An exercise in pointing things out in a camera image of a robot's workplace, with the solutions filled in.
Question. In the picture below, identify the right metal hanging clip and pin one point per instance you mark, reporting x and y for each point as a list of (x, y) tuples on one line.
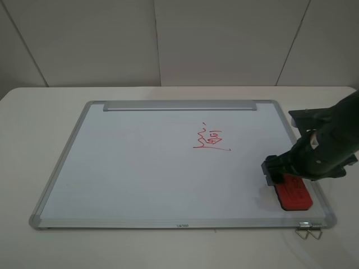
[(315, 229)]

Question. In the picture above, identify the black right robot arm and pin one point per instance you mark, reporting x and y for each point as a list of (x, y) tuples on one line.
[(349, 107)]

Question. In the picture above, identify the white aluminium-framed whiteboard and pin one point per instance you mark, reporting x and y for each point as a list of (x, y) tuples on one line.
[(172, 170)]

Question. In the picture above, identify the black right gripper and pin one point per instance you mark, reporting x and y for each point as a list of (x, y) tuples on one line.
[(300, 161)]

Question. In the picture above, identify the red whiteboard eraser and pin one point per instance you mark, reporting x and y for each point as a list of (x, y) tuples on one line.
[(293, 194)]

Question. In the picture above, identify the grey aluminium pen tray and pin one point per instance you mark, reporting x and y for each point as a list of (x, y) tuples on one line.
[(177, 105)]

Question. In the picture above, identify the metal hanging clip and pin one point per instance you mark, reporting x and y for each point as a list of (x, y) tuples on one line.
[(315, 229), (303, 230)]

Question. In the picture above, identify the left metal hanging clip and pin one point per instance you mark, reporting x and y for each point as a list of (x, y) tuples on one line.
[(303, 230)]

